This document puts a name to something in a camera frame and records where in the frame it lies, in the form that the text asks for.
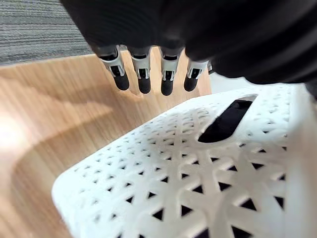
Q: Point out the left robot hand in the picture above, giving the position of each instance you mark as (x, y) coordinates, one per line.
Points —
(173, 22)

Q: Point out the white plastic laundry basket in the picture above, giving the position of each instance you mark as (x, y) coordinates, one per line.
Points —
(188, 168)

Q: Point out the grey striped carpet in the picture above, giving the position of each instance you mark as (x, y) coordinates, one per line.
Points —
(40, 31)

